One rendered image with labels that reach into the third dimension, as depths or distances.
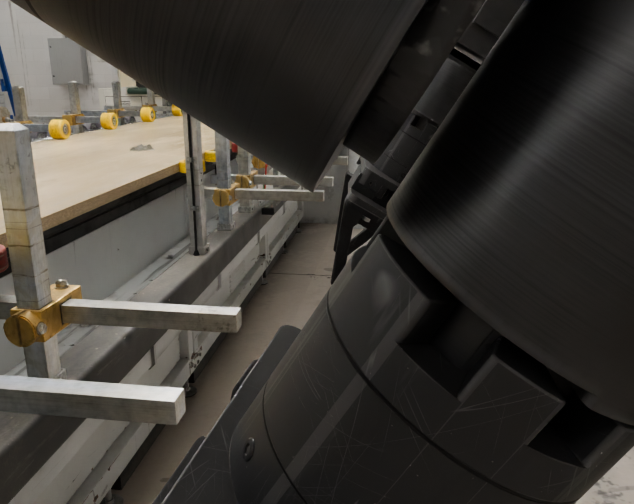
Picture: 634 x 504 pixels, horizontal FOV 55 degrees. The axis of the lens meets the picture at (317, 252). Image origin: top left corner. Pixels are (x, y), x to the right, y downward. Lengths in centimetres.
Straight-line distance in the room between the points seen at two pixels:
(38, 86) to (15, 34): 97
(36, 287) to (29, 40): 1197
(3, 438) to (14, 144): 40
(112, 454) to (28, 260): 97
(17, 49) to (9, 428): 1219
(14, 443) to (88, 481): 83
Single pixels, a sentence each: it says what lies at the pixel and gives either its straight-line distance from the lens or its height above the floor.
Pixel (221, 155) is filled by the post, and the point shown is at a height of 93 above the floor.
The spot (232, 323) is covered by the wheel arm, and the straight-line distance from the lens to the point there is 91.
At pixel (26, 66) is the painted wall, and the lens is 1293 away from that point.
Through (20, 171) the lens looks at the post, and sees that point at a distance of 93.
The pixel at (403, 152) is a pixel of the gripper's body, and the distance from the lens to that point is 51.
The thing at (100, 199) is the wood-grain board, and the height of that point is 89.
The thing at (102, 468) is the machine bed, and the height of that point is 17.
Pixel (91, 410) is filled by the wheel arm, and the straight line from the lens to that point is 74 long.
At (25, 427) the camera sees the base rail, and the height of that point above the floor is 70.
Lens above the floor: 117
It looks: 17 degrees down
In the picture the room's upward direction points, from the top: straight up
